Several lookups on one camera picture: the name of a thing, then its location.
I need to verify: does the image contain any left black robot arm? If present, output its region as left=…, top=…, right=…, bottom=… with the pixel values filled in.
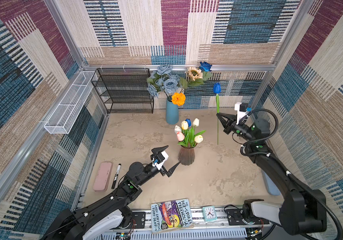
left=42, top=146, right=177, bottom=240

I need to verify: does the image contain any blue grey oval pad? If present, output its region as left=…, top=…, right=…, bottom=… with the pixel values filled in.
left=262, top=171, right=281, bottom=196

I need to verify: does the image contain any cream tulip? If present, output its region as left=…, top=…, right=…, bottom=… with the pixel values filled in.
left=192, top=118, right=200, bottom=127

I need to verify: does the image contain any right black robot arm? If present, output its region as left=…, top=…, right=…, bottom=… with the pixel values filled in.
left=216, top=110, right=343, bottom=240

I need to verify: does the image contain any white wire mesh basket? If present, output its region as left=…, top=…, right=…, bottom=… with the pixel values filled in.
left=44, top=71, right=94, bottom=135

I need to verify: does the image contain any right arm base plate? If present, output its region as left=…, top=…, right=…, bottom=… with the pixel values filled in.
left=225, top=206, right=271, bottom=226

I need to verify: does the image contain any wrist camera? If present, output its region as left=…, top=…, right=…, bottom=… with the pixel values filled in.
left=235, top=102, right=252, bottom=125
left=150, top=151, right=168, bottom=171

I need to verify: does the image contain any pink tulip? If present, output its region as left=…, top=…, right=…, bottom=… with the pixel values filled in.
left=177, top=132, right=185, bottom=142

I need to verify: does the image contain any orange marigold flower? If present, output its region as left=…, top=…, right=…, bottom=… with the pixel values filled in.
left=171, top=93, right=186, bottom=107

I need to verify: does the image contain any white tulip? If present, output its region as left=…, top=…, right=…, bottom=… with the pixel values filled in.
left=194, top=135, right=203, bottom=144
left=174, top=125, right=182, bottom=134

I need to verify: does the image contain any yellow tulip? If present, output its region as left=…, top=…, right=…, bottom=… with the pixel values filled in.
left=181, top=121, right=189, bottom=130

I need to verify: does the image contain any cream sunflower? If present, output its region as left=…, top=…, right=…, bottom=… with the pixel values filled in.
left=180, top=67, right=204, bottom=89

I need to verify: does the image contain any black marker pen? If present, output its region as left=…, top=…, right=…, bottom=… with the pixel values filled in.
left=111, top=164, right=121, bottom=190

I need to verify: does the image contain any red ribbed glass vase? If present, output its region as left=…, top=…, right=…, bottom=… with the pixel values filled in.
left=178, top=146, right=195, bottom=166

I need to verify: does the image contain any colourful treehouse book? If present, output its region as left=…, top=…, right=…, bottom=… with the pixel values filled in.
left=150, top=199, right=194, bottom=234

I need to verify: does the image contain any black wire mesh shelf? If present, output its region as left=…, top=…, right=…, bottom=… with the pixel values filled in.
left=91, top=68, right=154, bottom=114

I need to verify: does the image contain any blue ceramic vase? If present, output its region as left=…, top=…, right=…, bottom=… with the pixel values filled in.
left=165, top=100, right=179, bottom=125

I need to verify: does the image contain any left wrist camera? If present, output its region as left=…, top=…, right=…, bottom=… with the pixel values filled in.
left=150, top=151, right=168, bottom=171

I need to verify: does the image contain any small mint alarm clock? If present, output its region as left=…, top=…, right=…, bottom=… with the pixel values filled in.
left=202, top=206, right=218, bottom=222

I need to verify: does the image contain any dark blue rose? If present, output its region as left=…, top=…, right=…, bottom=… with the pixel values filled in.
left=199, top=62, right=212, bottom=81

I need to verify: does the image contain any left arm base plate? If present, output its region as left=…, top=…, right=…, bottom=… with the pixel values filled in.
left=124, top=211, right=146, bottom=230

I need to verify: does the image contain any pale blue rose bouquet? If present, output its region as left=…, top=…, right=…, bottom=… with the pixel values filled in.
left=146, top=64, right=182, bottom=102

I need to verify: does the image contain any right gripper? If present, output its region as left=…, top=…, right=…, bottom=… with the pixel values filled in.
left=216, top=112, right=254, bottom=142

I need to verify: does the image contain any pink pencil case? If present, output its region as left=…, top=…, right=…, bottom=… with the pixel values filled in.
left=93, top=162, right=113, bottom=192

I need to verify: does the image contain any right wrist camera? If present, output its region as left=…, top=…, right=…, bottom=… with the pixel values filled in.
left=235, top=102, right=252, bottom=125

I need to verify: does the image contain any blue tulip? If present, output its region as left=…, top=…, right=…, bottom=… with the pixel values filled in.
left=213, top=83, right=221, bottom=145
left=185, top=119, right=192, bottom=127

